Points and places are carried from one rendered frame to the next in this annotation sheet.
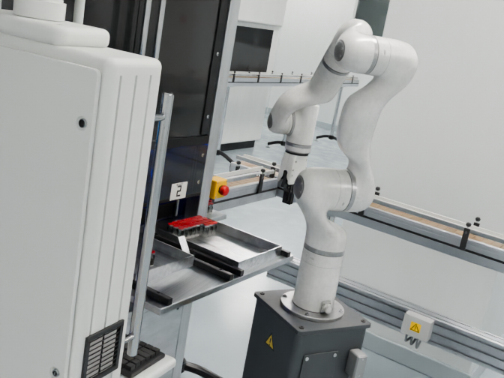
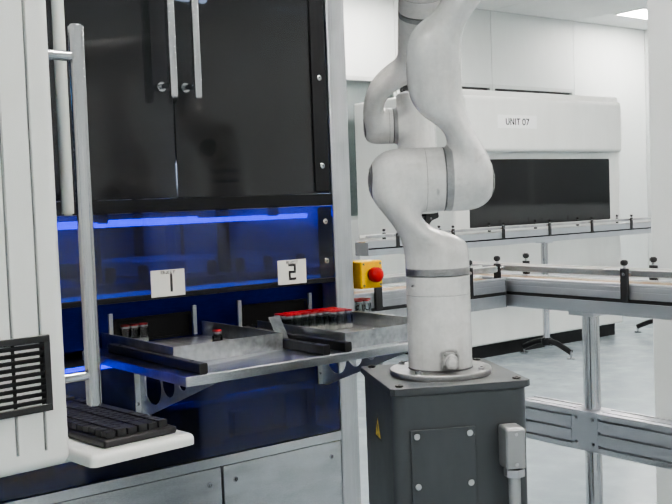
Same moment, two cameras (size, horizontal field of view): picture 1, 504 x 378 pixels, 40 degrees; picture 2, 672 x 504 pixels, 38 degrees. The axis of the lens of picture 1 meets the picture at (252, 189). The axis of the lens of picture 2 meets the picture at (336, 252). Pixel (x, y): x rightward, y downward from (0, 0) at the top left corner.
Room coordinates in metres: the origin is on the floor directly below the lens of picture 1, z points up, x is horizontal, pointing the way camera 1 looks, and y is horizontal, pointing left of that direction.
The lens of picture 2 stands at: (0.10, -0.72, 1.19)
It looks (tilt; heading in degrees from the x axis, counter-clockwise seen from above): 3 degrees down; 21
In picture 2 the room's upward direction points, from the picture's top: 2 degrees counter-clockwise
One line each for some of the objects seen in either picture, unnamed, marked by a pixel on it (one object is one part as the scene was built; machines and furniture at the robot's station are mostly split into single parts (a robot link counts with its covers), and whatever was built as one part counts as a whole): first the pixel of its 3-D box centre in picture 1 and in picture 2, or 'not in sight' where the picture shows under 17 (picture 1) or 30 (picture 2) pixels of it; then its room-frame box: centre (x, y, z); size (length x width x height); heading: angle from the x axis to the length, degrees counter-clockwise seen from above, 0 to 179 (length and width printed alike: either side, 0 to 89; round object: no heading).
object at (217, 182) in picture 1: (214, 187); (363, 274); (2.53, 0.14, 1.00); 0.08 x 0.07 x 0.07; 59
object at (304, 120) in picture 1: (301, 121); (414, 122); (2.15, -0.12, 1.35); 0.09 x 0.08 x 0.13; 112
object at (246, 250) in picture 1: (219, 241); (344, 327); (2.20, 0.08, 0.90); 0.34 x 0.26 x 0.04; 58
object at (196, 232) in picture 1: (194, 229); (316, 321); (2.25, 0.17, 0.90); 0.18 x 0.02 x 0.05; 149
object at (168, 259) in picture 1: (124, 250); (189, 340); (1.96, 0.35, 0.90); 0.34 x 0.26 x 0.04; 59
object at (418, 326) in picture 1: (417, 325); not in sight; (2.70, -0.79, 0.50); 0.12 x 0.05 x 0.09; 59
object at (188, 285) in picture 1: (175, 255); (272, 346); (2.07, 0.20, 0.87); 0.70 x 0.48 x 0.02; 149
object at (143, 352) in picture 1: (85, 334); (81, 417); (1.56, 0.35, 0.82); 0.40 x 0.14 x 0.02; 65
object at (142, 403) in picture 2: not in sight; (176, 397); (1.85, 0.33, 0.80); 0.34 x 0.03 x 0.13; 59
